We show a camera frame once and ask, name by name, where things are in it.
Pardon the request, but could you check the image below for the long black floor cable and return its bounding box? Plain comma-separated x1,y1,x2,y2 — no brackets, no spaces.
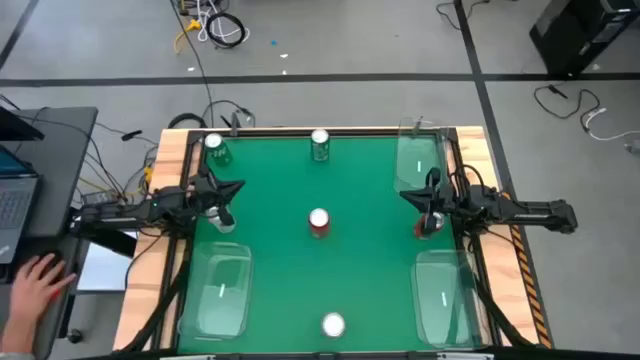
168,0,215,129

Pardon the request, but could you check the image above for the black aluminium table frame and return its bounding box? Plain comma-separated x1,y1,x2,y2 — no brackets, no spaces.
149,127,504,354

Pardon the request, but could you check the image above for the black coiled cable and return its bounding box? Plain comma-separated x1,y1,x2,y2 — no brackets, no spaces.
205,11,248,50

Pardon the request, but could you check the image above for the yellow cable with connector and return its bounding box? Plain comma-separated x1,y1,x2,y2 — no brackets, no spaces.
78,166,154,199

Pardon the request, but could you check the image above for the black desk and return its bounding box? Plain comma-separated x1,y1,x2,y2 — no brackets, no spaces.
0,106,100,360

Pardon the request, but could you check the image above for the red cola can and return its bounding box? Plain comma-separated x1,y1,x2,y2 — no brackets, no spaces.
308,207,332,240
413,209,446,241

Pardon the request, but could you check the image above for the thick black hose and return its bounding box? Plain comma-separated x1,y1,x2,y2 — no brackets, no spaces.
166,112,209,131

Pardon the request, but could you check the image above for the white cable with plug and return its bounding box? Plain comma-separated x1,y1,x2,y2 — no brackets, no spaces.
581,106,640,143

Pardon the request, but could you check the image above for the black monitor panel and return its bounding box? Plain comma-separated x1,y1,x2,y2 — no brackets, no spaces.
0,106,46,143

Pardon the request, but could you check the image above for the grey laptop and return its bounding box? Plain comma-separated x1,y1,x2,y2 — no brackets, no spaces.
0,144,41,265

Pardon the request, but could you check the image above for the clear plastic bin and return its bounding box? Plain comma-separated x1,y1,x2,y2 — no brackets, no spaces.
409,248,484,350
178,241,255,341
393,117,450,196

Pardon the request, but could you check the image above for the yellow extension cord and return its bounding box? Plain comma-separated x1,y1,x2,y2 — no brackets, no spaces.
173,18,202,55

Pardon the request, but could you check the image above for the black cable with plugs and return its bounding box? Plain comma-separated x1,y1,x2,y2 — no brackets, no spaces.
202,98,257,130

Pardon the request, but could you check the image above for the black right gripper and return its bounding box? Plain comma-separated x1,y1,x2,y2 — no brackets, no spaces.
399,167,454,237

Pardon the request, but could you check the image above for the black cable with plug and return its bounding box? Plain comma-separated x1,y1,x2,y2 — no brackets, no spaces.
532,83,602,121

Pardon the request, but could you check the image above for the person's forearm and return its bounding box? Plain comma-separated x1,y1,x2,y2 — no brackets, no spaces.
0,319,39,359

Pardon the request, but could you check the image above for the green soda can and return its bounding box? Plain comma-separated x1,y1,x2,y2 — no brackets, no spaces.
203,132,234,169
310,128,331,163

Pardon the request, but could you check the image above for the thin black cable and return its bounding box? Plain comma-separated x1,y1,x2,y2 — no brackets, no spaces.
434,0,494,32

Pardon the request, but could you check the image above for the black power adapter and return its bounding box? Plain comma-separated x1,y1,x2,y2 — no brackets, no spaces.
81,191,121,207

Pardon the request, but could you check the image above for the black computer tower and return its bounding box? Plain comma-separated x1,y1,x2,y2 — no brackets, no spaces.
528,0,640,80

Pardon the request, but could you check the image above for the person's hand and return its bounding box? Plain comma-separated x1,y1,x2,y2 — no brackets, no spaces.
8,252,79,332

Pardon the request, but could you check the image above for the black diagonal strut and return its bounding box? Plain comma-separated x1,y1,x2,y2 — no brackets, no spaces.
467,269,534,350
119,239,194,354

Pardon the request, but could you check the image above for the silver diet cola can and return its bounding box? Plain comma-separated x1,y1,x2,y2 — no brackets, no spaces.
205,203,237,235
321,311,347,339

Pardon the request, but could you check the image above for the white flat panel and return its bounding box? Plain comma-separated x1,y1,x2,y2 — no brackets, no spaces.
75,234,140,294

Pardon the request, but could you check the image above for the black desk foot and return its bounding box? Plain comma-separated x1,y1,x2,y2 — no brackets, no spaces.
87,228,139,259

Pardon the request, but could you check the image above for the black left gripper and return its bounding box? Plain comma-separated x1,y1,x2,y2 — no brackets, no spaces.
192,166,246,227

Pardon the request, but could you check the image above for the white coiled cable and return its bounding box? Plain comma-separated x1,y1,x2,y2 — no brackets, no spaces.
195,0,251,45

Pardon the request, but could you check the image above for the black rig beam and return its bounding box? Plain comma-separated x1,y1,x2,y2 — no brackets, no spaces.
74,345,640,360

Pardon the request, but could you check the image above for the yellow black hazard tape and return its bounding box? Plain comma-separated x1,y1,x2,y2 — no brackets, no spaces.
501,192,554,350

